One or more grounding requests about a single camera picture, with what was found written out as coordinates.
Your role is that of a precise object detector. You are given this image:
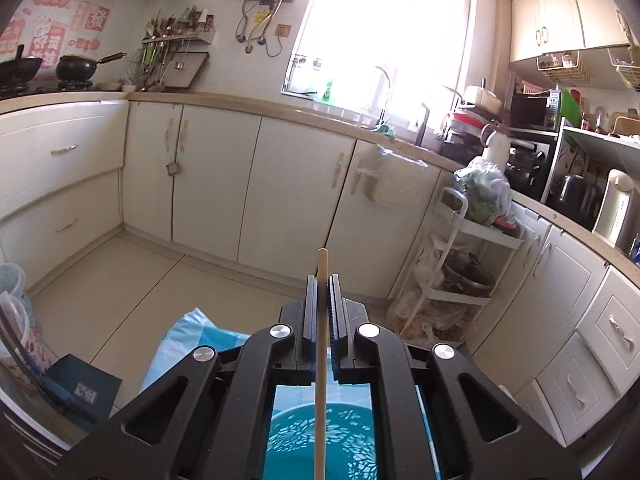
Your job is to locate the wooden chopstick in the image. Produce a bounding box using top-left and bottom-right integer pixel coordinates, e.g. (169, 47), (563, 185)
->
(314, 248), (329, 480)

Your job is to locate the kitchen faucet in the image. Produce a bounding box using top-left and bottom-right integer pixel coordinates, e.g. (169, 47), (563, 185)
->
(375, 65), (392, 128)

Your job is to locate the teal perforated plastic basket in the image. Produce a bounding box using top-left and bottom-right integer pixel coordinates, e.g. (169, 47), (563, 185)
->
(263, 401), (380, 480)

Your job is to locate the blue white checkered tablecloth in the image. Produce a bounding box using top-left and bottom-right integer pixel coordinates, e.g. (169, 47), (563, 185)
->
(140, 308), (250, 391)

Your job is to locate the white tiered storage cart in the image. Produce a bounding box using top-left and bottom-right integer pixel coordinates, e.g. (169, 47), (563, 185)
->
(387, 186), (525, 348)

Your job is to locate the white plastic bag on cart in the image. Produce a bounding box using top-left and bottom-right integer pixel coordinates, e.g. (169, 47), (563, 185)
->
(452, 122), (512, 226)

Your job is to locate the dark blue box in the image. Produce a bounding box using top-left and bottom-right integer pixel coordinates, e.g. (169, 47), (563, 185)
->
(40, 354), (122, 432)

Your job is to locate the white thermos jug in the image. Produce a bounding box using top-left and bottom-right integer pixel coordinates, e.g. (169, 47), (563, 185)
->
(593, 169), (639, 252)

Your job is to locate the black microwave oven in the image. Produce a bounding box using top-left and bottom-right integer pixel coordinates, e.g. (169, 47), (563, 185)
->
(511, 90), (561, 131)

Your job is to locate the black frying pan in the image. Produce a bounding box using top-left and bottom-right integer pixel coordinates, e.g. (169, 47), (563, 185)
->
(55, 52), (127, 81)

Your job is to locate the black wok on stove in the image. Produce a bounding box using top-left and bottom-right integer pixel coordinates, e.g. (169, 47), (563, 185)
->
(0, 44), (42, 86)

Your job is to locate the wall utensil rack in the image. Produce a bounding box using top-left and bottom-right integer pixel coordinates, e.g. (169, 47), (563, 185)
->
(128, 6), (216, 92)

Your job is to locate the white upper wall cabinet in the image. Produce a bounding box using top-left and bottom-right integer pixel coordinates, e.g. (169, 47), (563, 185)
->
(510, 0), (633, 63)

